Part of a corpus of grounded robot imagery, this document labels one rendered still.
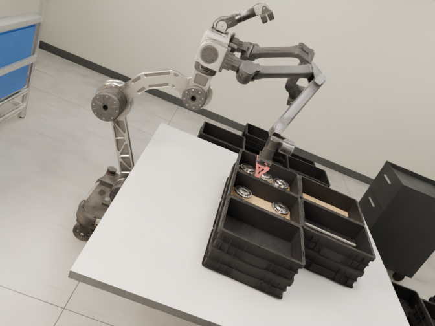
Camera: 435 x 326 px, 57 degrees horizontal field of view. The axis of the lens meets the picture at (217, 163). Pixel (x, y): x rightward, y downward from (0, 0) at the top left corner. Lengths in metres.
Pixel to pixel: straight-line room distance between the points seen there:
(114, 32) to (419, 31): 3.64
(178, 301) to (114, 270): 0.28
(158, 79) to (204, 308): 1.37
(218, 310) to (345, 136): 4.18
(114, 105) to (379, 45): 3.68
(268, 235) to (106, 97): 1.21
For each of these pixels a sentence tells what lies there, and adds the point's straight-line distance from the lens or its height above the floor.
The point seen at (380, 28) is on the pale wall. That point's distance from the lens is 5.32.
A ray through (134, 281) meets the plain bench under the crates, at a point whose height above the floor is 0.70.
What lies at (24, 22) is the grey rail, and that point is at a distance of 3.43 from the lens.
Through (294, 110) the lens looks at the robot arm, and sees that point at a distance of 2.02.
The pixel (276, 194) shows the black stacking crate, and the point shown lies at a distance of 2.27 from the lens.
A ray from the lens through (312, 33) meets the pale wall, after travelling 5.17.
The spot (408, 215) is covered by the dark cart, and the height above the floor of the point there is 0.67.
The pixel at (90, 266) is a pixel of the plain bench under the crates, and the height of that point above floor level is 0.70.
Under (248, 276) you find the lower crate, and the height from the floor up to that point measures 0.76.
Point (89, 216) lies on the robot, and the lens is 2.63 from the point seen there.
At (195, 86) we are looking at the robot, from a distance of 2.34.
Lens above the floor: 1.88
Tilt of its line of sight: 26 degrees down
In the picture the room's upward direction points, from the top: 25 degrees clockwise
